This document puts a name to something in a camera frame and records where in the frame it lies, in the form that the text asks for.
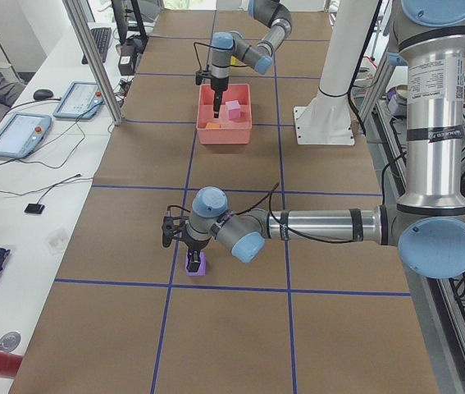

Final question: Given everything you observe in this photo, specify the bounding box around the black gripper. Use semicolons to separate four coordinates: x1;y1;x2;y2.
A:
183;236;209;253
211;75;229;118

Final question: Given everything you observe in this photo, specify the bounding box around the pink foam block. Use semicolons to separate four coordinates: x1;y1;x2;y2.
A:
225;99;241;120

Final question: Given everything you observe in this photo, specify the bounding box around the purple foam block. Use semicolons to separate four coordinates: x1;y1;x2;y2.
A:
185;250;207;277

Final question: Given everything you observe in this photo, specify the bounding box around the orange foam block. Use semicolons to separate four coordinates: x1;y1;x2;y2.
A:
205;122;221;129

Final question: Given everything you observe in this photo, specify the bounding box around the black box with label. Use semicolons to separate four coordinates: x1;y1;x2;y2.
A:
118;37;144;76

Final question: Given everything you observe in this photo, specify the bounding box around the black keyboard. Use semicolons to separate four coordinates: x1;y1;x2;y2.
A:
90;27;112;62

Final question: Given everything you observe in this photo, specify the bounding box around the upper teach pendant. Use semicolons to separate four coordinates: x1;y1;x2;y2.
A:
53;81;103;121

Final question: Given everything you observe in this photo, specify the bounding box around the teach pendant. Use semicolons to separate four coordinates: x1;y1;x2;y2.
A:
0;113;52;158
53;81;103;121

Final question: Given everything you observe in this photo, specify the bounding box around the black computer mouse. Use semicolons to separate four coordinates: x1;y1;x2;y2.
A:
33;89;54;101

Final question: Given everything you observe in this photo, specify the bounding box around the lower teach pendant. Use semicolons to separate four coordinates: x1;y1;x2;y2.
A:
0;113;52;158

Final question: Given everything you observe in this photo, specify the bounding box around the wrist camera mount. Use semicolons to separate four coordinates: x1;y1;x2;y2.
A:
195;67;212;85
162;204;190;248

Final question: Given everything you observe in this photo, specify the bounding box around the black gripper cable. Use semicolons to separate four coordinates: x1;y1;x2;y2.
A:
166;182;397;244
193;40;213;75

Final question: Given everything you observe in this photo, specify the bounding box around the white camera post base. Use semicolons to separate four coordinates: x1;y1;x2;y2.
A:
294;0;381;146

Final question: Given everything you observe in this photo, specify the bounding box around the aluminium frame post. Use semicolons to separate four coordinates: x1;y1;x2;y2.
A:
62;0;123;126

